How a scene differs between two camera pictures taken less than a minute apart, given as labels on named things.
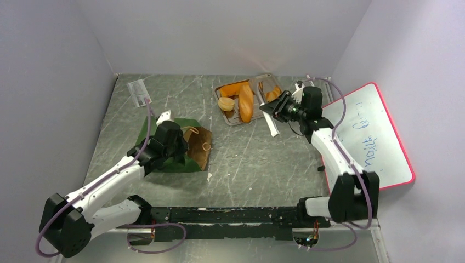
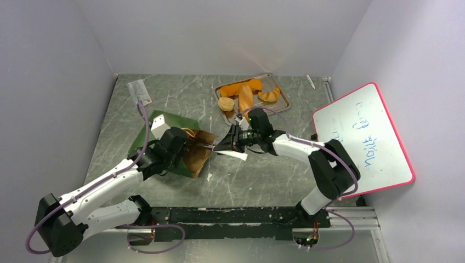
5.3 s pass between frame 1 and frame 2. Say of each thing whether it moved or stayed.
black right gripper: moved
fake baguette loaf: stayed
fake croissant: stayed
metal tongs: moved
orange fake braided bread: stayed
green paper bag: stayed
